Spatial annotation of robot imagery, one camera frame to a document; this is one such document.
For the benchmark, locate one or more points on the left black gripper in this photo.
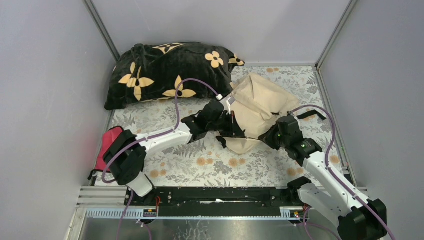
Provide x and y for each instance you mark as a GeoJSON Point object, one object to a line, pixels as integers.
{"type": "Point", "coordinates": [230, 122]}

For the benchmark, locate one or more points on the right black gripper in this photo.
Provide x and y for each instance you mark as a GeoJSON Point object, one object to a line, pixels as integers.
{"type": "Point", "coordinates": [267, 138]}

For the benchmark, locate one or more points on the beige canvas student bag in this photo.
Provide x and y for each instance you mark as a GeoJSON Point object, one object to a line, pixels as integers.
{"type": "Point", "coordinates": [257, 103]}

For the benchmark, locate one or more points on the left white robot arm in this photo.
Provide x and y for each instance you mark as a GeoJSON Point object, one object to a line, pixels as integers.
{"type": "Point", "coordinates": [126, 156]}

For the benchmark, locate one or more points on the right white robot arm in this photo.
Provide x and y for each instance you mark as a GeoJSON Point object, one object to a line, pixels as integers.
{"type": "Point", "coordinates": [354, 214]}

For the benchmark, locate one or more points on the black floral pillow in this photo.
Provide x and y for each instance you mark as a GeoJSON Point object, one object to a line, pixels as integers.
{"type": "Point", "coordinates": [161, 72]}

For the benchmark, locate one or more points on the red and black pouch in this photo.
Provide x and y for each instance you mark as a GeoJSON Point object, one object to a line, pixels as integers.
{"type": "Point", "coordinates": [107, 140]}

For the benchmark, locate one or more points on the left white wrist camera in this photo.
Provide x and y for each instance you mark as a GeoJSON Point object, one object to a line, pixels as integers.
{"type": "Point", "coordinates": [226, 101]}

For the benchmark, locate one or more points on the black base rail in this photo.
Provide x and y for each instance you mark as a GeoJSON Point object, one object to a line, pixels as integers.
{"type": "Point", "coordinates": [219, 201]}

